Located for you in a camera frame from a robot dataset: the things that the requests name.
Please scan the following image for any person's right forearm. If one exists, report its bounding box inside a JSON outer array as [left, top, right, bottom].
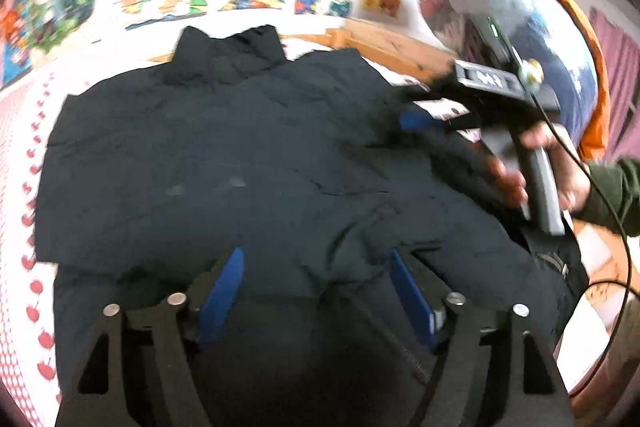
[[575, 158, 640, 238]]

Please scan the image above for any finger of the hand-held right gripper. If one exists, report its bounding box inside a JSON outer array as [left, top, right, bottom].
[[392, 77, 458, 105], [397, 104, 483, 145]]

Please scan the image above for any red checked bedsheet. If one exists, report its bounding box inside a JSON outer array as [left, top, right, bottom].
[[0, 67, 81, 427]]

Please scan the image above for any person's right hand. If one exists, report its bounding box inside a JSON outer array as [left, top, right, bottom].
[[487, 124, 593, 215]]

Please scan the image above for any orange-rimmed round mirror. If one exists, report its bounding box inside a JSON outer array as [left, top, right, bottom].
[[410, 0, 612, 164]]

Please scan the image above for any pink dotted quilt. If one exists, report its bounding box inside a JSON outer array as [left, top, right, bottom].
[[280, 34, 640, 400]]

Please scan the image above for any black jacket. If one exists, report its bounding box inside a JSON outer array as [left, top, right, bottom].
[[35, 24, 591, 427]]

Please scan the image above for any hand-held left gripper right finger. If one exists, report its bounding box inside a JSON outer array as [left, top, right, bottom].
[[390, 248, 576, 427]]

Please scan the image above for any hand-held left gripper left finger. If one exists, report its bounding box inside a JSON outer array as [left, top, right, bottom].
[[55, 247, 246, 427]]

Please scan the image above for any orange-haired figure wall poster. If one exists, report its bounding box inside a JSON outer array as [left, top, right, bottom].
[[0, 0, 32, 88]]

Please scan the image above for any wooden bed frame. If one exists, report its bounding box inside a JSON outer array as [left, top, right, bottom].
[[325, 18, 458, 84]]

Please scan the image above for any black cable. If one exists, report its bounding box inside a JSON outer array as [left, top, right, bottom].
[[525, 72, 640, 358]]

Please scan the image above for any purple curtain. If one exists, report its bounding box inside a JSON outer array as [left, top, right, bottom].
[[589, 7, 640, 158]]

